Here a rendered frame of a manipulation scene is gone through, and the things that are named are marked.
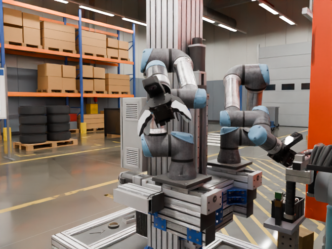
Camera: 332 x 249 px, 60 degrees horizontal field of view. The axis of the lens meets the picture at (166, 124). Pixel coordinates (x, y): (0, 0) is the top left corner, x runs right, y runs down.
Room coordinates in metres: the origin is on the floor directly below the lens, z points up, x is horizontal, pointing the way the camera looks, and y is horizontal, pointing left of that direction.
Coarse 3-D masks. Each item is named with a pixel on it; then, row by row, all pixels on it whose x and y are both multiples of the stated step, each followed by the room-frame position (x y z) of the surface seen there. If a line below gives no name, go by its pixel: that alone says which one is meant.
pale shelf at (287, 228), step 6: (264, 222) 1.75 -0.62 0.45; (270, 222) 1.75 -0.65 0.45; (282, 222) 1.75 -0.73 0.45; (288, 222) 1.75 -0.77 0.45; (294, 222) 1.75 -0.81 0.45; (300, 222) 1.78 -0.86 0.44; (270, 228) 1.72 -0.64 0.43; (276, 228) 1.69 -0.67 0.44; (282, 228) 1.67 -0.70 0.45; (288, 228) 1.66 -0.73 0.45; (294, 228) 1.68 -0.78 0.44
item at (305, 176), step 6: (288, 168) 1.09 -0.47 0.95; (288, 174) 1.09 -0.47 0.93; (294, 174) 1.07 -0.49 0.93; (300, 174) 1.06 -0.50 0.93; (306, 174) 1.05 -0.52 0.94; (312, 174) 1.06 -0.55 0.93; (288, 180) 1.09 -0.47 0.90; (294, 180) 1.07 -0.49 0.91; (300, 180) 1.06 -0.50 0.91; (306, 180) 1.04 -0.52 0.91; (312, 180) 1.06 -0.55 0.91
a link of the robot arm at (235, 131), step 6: (222, 132) 1.81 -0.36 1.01; (228, 132) 1.78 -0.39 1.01; (234, 132) 1.78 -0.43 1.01; (240, 132) 1.78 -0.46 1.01; (222, 138) 1.81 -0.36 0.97; (228, 138) 1.78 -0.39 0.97; (234, 138) 1.77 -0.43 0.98; (240, 138) 1.77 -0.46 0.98; (222, 144) 1.81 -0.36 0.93; (228, 144) 1.78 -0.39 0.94; (234, 144) 1.78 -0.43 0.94; (240, 144) 1.79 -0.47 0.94
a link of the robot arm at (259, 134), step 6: (252, 126) 1.24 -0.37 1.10; (258, 126) 1.21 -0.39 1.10; (264, 126) 1.23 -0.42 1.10; (252, 132) 1.22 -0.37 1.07; (258, 132) 1.19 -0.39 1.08; (264, 132) 1.19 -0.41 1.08; (270, 132) 1.23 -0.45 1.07; (252, 138) 1.20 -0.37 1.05; (258, 138) 1.19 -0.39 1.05; (264, 138) 1.19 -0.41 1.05; (270, 138) 1.21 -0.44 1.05; (276, 138) 1.24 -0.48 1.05; (258, 144) 1.22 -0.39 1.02; (264, 144) 1.21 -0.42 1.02; (270, 144) 1.21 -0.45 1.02
